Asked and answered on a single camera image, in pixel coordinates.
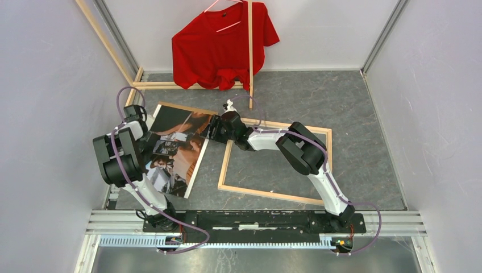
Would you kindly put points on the left aluminium corner post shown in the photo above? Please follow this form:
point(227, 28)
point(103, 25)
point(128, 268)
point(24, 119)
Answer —
point(115, 33)

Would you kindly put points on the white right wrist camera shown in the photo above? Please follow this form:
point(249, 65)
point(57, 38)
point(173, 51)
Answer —
point(229, 106)

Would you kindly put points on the light wooden picture frame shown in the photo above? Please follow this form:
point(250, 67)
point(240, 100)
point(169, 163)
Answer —
point(265, 174)

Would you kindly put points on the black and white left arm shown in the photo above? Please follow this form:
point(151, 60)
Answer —
point(122, 164)

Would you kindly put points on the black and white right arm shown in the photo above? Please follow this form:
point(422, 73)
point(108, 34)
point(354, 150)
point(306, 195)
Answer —
point(300, 147)

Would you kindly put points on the aluminium corner post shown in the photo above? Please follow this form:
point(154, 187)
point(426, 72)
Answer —
point(115, 33)
point(384, 35)

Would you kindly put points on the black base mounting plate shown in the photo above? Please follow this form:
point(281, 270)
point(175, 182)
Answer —
point(306, 220)

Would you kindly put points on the red t-shirt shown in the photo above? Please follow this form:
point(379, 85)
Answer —
point(200, 56)

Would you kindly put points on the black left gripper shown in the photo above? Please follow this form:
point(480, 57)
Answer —
point(142, 145)

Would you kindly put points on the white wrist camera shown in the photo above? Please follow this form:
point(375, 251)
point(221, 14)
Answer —
point(229, 106)
point(149, 121)

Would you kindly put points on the right aluminium corner post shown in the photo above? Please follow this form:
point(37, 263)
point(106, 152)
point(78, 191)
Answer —
point(384, 35)

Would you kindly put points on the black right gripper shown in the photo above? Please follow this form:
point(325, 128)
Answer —
point(215, 123)

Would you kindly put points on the printed photo with white border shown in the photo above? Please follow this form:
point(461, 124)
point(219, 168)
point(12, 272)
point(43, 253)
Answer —
point(178, 153)

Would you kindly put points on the wooden clothes rack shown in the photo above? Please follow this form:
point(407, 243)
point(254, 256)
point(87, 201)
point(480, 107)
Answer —
point(135, 82)

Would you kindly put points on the brown cardboard backing board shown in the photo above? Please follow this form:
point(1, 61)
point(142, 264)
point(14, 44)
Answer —
point(188, 108)

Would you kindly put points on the pink clothes hanger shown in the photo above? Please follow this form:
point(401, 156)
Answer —
point(226, 19)

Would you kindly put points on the aluminium rail frame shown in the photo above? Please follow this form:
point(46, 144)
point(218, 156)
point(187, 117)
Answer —
point(123, 228)

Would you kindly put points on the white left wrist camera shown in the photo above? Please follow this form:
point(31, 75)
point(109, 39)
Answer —
point(149, 121)

